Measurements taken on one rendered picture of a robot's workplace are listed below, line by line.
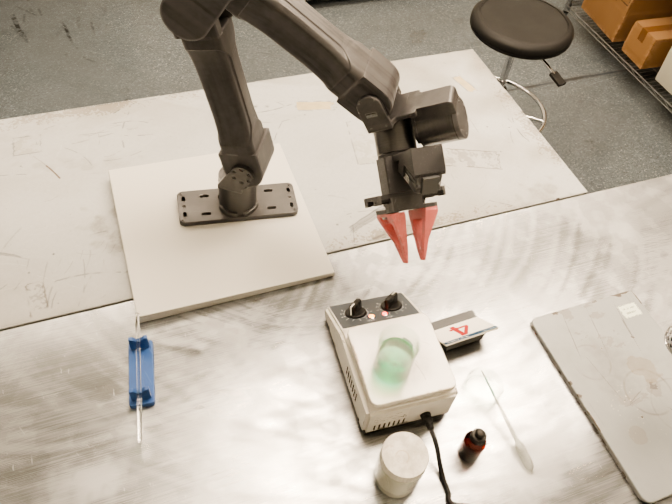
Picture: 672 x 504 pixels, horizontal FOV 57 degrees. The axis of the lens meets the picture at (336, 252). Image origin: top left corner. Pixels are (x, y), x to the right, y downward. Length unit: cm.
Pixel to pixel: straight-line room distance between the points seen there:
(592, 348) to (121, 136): 91
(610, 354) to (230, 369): 58
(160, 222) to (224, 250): 12
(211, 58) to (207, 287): 35
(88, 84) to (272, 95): 170
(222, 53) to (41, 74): 224
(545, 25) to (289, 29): 155
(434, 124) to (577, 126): 218
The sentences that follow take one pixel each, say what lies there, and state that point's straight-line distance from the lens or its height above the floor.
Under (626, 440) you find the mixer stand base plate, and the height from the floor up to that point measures 91.
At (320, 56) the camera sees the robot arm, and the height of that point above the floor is 126.
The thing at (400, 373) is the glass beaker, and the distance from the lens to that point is 80.
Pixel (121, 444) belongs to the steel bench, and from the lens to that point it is 90.
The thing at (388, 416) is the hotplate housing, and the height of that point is 95.
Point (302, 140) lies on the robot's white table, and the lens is 124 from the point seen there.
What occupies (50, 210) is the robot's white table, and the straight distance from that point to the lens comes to 116.
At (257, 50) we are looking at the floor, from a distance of 308.
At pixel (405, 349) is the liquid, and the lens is 81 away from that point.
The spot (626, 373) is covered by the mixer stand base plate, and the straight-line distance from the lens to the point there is 105.
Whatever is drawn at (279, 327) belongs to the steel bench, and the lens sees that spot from 96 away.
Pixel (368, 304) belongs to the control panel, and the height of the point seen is 94.
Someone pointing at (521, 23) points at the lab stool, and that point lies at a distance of 225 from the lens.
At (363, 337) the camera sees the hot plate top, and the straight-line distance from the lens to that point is 86.
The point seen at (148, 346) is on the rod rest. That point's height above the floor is 91.
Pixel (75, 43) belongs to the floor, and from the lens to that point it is 321.
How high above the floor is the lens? 172
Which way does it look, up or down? 51 degrees down
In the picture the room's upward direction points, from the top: 7 degrees clockwise
